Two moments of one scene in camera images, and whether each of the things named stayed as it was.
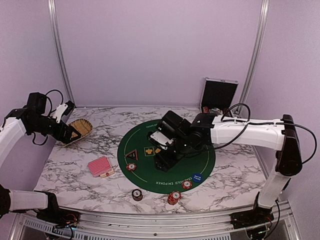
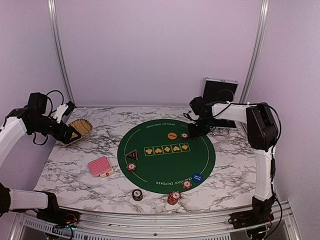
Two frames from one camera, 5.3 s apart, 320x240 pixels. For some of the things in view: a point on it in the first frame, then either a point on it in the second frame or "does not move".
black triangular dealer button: x=133 y=154 does not move
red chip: x=131 y=166 does not move
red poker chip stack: x=173 y=197 does not move
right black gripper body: x=182 y=149 to x=202 y=128
